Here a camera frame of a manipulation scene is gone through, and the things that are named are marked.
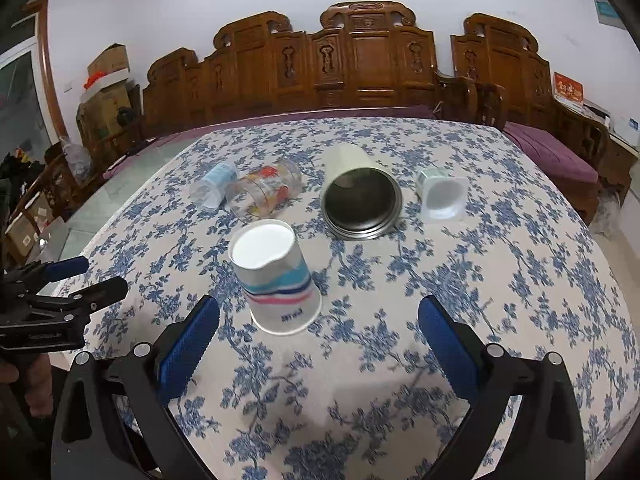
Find striped white paper cup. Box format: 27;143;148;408
228;219;322;336

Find small blue plastic cup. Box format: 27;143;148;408
190;160;238;211

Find floral clear glass cup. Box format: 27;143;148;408
226;158;303;222

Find translucent green square cup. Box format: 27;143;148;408
416;167;469;223

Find left hand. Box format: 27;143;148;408
0;354;53;418

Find wooden side chair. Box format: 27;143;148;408
2;142;105;266

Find clear plastic bag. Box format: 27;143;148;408
60;136;93;185

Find stacked cardboard boxes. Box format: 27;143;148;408
76;44;141;156

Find blue floral tablecloth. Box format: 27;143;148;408
58;118;639;479

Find purple armchair cushion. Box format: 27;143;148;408
503;122;598;184

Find cream steel tumbler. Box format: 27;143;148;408
320;143;402;240

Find wooden side table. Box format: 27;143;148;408
552;99;639;204

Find red desk calendar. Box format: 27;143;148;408
553;72;584;106

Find carved wooden armchair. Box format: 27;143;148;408
450;13;601;223

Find carved wooden sofa bench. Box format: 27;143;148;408
143;1;446;134

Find grey wall electrical panel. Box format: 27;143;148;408
594;0;626;29

